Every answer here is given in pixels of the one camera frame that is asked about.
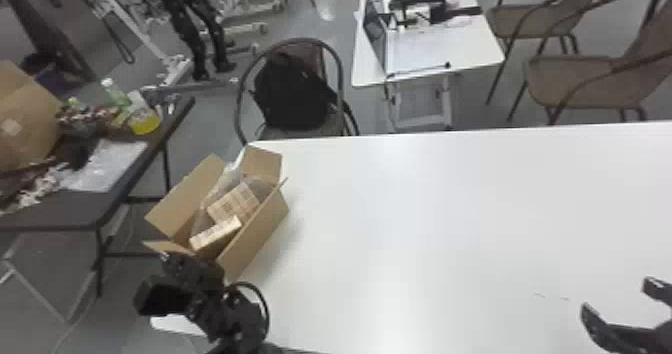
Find dark side table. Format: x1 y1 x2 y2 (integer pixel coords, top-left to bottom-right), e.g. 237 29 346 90
0 95 197 299

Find black backpack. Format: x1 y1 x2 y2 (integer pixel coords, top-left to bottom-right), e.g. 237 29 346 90
252 50 340 132

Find small beige carton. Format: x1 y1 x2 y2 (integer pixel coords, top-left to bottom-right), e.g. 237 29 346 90
188 215 244 256
205 181 263 225

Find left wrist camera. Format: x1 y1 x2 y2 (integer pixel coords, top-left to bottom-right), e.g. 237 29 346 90
132 273 185 318

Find green bottle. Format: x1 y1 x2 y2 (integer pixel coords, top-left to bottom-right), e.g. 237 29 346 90
100 77 133 112

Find laptop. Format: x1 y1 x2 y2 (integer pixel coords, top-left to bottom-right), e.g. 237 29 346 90
361 0 454 79

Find dark metal chair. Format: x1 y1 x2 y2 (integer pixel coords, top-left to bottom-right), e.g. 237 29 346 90
233 36 361 147

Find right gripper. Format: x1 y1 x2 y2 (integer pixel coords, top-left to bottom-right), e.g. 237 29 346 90
579 275 672 354

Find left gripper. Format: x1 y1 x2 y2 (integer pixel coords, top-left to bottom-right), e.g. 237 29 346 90
160 252 227 301

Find white side table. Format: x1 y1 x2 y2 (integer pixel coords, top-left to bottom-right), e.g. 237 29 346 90
349 0 507 133

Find black cable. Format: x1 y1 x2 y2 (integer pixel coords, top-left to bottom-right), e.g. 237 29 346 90
225 280 272 337

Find yellow bottle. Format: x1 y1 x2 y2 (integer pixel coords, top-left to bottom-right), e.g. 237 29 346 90
124 90 163 136

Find beige chair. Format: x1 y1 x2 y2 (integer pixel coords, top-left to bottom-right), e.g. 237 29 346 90
505 0 672 127
483 0 610 106

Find large cardboard box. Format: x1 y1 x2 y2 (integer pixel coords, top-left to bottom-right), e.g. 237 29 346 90
0 60 65 173

